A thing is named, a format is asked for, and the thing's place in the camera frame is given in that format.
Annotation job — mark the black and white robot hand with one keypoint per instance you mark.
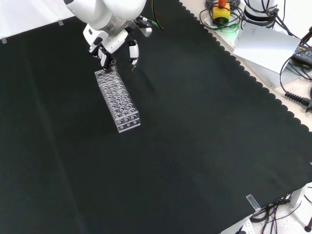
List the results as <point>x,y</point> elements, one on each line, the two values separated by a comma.
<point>112,41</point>

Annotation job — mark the clear glass test tube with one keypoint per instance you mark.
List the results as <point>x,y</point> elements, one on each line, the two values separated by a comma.
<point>113,67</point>

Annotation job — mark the clear test tube rack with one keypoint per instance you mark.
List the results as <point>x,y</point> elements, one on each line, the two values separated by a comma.
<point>118,102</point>

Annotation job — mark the clear tape strip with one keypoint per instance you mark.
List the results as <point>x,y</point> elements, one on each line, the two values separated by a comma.
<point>253,202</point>
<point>4,40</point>
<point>60,23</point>

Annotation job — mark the black bench cloth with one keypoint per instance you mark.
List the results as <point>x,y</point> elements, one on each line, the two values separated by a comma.
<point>170,126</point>

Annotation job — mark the yellow stop button box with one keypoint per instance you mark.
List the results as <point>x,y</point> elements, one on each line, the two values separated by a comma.
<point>221,12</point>

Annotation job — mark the black power adapter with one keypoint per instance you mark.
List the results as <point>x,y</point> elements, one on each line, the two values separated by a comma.
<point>304,54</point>

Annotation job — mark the black tripod leg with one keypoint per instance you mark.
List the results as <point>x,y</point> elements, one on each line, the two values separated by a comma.
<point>306,36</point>

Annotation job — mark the white power strip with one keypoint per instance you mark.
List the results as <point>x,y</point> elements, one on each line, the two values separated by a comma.
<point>245,228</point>

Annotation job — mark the white table leg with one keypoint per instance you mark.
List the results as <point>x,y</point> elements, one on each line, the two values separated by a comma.
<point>295,197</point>

